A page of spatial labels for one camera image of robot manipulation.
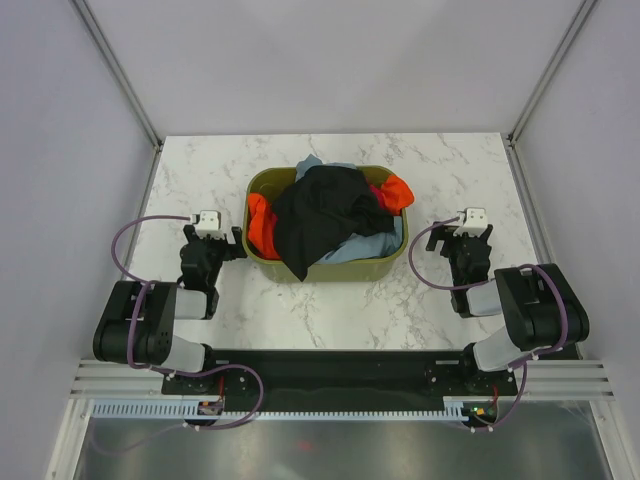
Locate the aluminium frame rail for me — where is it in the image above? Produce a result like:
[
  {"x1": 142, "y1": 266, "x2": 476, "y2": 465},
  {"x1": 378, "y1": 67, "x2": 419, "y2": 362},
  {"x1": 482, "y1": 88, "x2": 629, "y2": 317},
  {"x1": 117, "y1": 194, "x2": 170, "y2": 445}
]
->
[{"x1": 71, "y1": 360, "x2": 614, "y2": 401}]

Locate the black t shirt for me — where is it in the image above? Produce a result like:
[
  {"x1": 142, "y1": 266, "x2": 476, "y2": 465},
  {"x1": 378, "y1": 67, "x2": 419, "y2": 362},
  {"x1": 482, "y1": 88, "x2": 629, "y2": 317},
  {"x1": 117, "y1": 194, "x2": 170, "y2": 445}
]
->
[{"x1": 272, "y1": 165, "x2": 395, "y2": 281}]

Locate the olive green plastic bin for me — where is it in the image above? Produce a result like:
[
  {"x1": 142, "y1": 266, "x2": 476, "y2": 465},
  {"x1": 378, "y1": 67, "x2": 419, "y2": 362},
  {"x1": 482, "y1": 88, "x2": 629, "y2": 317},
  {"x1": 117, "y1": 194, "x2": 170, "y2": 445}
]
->
[{"x1": 242, "y1": 167, "x2": 409, "y2": 283}]

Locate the orange t shirt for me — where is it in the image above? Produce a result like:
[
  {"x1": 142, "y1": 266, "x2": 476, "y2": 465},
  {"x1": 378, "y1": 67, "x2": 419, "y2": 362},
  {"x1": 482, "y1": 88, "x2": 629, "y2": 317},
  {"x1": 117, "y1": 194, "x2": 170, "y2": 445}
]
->
[{"x1": 247, "y1": 174, "x2": 415, "y2": 260}]

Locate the right aluminium corner post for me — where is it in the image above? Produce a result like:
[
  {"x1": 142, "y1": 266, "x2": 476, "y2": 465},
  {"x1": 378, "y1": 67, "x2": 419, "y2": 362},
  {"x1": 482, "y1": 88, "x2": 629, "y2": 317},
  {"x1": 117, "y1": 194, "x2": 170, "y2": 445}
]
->
[{"x1": 505, "y1": 0, "x2": 599, "y2": 147}]

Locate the aluminium corner post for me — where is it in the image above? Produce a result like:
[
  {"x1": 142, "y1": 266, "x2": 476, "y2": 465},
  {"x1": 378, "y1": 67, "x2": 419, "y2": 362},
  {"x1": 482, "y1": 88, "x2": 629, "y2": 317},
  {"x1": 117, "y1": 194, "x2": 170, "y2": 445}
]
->
[
  {"x1": 69, "y1": 0, "x2": 163, "y2": 151},
  {"x1": 505, "y1": 0, "x2": 599, "y2": 147}
]

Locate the grey blue t shirt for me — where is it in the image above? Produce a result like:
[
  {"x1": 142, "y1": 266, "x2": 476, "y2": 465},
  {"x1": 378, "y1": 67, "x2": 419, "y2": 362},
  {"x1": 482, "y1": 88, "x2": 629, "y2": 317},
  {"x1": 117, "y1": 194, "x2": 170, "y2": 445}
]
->
[{"x1": 295, "y1": 154, "x2": 404, "y2": 264}]

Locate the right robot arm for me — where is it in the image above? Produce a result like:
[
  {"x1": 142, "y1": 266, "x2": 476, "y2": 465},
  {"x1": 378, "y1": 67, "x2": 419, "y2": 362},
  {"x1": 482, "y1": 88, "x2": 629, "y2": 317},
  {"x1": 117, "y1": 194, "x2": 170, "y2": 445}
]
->
[{"x1": 425, "y1": 220, "x2": 589, "y2": 394}]

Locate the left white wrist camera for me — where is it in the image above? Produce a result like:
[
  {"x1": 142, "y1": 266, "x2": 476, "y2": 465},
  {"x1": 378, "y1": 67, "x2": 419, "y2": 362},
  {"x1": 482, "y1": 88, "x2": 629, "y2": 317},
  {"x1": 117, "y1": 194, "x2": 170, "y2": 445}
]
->
[{"x1": 191, "y1": 210, "x2": 223, "y2": 239}]

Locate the magenta t shirt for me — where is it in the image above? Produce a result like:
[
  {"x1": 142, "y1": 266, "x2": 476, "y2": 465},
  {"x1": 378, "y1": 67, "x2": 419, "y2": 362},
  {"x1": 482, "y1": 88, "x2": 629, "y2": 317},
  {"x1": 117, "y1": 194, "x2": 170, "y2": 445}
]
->
[{"x1": 369, "y1": 184, "x2": 386, "y2": 209}]

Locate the blue slotted cable duct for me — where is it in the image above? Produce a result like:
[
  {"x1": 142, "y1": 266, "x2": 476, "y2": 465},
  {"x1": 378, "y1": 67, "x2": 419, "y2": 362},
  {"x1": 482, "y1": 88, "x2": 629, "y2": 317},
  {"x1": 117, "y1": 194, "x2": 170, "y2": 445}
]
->
[{"x1": 91, "y1": 399, "x2": 469, "y2": 422}]

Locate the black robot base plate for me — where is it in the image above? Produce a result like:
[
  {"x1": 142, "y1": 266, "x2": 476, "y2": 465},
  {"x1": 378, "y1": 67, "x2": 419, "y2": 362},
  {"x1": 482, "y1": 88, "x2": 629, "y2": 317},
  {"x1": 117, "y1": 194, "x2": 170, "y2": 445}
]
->
[{"x1": 162, "y1": 349, "x2": 517, "y2": 413}]

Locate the left aluminium corner post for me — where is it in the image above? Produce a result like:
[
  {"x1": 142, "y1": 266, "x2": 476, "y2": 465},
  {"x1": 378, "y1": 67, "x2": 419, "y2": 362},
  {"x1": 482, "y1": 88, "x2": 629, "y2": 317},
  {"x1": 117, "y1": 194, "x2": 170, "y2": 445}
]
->
[{"x1": 69, "y1": 0, "x2": 163, "y2": 151}]

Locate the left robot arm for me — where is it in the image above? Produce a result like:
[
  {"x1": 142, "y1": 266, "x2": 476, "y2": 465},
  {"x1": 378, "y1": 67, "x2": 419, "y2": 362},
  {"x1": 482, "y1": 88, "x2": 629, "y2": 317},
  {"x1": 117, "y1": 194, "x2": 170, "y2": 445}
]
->
[{"x1": 93, "y1": 224, "x2": 247, "y2": 393}]

